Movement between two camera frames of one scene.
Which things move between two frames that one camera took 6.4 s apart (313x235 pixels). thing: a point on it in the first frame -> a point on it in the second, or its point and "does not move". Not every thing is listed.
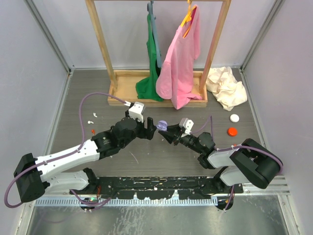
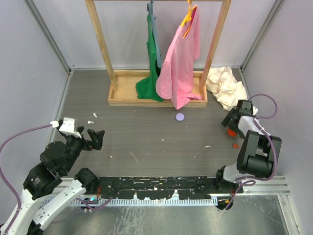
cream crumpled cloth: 221,82 does not move
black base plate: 159,187 does not move
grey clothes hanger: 150,8 does not move
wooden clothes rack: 123,84 does not move
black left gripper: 146,132 -> 97,139
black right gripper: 173,131 -> 229,117
